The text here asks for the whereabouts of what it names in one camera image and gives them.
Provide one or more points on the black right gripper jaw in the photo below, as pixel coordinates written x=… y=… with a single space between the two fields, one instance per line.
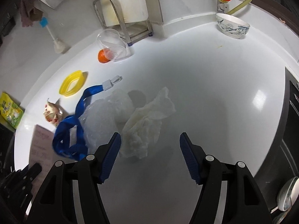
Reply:
x=30 y=173

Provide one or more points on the crumpled clear plastic bag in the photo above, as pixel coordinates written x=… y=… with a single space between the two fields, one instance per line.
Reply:
x=104 y=117

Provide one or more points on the yellow green detergent pouch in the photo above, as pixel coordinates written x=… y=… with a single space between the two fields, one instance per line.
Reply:
x=10 y=111

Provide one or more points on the white blue patterned bowl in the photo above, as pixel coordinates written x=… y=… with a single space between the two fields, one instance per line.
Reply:
x=232 y=26

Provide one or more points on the red white candy wrapper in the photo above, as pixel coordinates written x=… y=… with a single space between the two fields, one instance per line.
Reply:
x=53 y=113

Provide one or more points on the metal cutting board rack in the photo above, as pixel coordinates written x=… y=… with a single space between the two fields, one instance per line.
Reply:
x=129 y=32

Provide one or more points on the white bowl in sink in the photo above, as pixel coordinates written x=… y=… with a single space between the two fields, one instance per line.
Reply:
x=286 y=199

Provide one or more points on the black kitchen sink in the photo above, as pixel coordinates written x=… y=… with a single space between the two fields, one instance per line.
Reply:
x=281 y=162

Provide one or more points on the brown hanging cloth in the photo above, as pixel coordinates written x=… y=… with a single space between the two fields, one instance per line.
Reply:
x=29 y=13

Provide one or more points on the yellow plastic lid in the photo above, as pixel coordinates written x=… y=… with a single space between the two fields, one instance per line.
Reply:
x=72 y=84

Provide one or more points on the clear plastic cup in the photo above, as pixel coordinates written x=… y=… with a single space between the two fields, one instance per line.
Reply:
x=114 y=48

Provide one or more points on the white bottle brush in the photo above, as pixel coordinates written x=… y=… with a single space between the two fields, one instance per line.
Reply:
x=59 y=46

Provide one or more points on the white tissue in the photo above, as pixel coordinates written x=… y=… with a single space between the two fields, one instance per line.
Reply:
x=143 y=128

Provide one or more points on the white cutting board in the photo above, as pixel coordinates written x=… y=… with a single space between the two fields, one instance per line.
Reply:
x=123 y=0

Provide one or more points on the pink printed receipt paper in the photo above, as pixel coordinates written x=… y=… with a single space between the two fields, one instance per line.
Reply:
x=41 y=152

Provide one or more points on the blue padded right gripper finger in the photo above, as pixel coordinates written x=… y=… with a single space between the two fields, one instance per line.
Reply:
x=189 y=154
x=108 y=156

